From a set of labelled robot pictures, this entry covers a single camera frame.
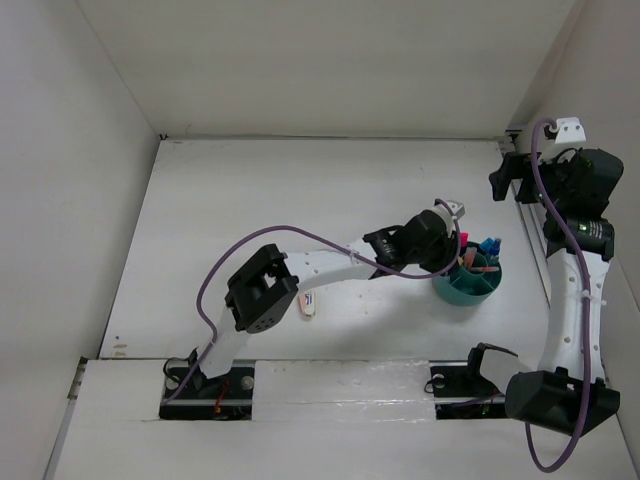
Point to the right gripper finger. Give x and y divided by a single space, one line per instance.
528 192
511 168

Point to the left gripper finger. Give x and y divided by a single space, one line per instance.
441 265
386 244

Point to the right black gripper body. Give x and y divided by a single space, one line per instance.
552 176

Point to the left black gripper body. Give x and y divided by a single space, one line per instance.
444 239

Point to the orange pen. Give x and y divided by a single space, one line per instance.
469 258

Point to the blue capped black highlighter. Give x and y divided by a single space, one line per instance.
486 245

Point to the small clear spray bottle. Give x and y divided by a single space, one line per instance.
494 252

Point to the pink mini stapler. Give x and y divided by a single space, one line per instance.
308 304

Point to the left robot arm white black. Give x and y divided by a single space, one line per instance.
262 290

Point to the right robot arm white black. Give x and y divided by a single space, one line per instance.
566 393

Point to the teal round compartment organizer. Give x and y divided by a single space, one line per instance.
464 288

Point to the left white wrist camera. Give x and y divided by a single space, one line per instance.
449 211

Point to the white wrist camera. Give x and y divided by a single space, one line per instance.
563 136
449 211

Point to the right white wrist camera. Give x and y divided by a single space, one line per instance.
563 136

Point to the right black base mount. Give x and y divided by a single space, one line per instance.
473 389

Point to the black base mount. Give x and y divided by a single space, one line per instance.
225 398
473 389

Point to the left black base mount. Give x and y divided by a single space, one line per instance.
225 398

